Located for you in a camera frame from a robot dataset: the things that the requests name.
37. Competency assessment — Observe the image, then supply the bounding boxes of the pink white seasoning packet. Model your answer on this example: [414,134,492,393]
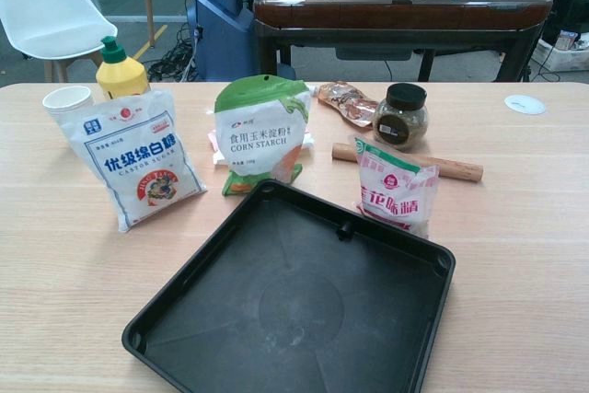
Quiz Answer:
[352,134,441,240]

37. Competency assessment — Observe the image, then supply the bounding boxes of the black square plastic tray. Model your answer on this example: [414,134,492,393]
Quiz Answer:
[121,179,456,393]

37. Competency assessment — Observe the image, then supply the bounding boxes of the white castor sugar bag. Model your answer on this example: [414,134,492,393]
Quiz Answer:
[58,88,208,234]

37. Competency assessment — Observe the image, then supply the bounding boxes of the green white corn starch pouch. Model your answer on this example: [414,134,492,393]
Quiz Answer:
[214,74,314,196]

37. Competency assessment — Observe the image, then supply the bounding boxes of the brown foil snack packet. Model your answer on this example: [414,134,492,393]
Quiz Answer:
[317,81,381,128]

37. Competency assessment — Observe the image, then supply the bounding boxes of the glass spice jar black lid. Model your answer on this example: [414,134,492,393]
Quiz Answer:
[372,82,432,152]

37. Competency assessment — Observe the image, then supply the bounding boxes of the wooden rolling pin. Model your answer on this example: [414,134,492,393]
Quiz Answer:
[331,142,484,184]

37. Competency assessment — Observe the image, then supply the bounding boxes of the dark wood mahjong table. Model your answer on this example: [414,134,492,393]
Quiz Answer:
[252,0,553,84]

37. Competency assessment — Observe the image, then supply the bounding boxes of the yellow bottle with green cap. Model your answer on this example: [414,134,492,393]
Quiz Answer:
[95,35,152,102]

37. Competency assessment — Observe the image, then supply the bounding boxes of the white round table grommet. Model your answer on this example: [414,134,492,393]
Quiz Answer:
[503,93,547,115]

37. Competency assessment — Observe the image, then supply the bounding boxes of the white paper cup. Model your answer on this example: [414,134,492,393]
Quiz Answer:
[41,86,96,145]

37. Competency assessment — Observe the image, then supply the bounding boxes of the white cardboard box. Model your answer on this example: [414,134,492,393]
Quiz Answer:
[536,29,589,73]

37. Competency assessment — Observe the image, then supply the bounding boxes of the white plastic chair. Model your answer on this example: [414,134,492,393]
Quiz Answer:
[0,0,119,84]

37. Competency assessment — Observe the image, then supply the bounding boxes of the black floor cables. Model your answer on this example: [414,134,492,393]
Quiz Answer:
[146,27,203,84]

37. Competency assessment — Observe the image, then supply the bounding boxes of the blue machine pedestal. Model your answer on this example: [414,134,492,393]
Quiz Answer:
[191,0,257,82]

